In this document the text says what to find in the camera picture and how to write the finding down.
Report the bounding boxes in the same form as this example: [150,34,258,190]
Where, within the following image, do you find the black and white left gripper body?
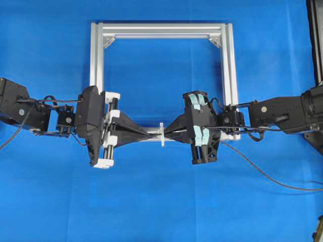
[75,86,120,169]

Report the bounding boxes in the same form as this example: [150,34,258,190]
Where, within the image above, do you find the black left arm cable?
[0,95,88,151]

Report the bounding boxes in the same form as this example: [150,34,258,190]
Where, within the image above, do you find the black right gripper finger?
[165,131,192,144]
[165,114,186,135]

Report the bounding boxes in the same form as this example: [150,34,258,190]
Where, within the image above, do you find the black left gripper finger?
[112,112,149,136]
[111,131,151,149]

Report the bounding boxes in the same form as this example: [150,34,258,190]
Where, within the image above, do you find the black right gripper body teal tape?
[183,91,221,164]

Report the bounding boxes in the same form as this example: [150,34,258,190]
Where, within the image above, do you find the black wire with plug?
[147,126,323,192]

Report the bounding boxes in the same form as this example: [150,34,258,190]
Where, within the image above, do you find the grey metal mounting bracket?
[304,132,323,155]

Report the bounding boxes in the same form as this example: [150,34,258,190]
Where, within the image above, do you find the white zip tie loop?
[159,122,165,147]

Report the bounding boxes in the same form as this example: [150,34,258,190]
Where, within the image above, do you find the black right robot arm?
[164,86,322,164]

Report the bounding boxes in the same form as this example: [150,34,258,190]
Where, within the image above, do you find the black rail at right edge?
[306,0,322,86]

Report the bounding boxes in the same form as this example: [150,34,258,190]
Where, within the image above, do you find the yellowish object bottom right corner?
[312,215,323,242]

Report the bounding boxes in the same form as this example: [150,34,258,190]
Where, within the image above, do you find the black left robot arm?
[1,78,153,169]

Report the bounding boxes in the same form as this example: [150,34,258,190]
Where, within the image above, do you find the silver aluminium extrusion frame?
[90,23,238,141]

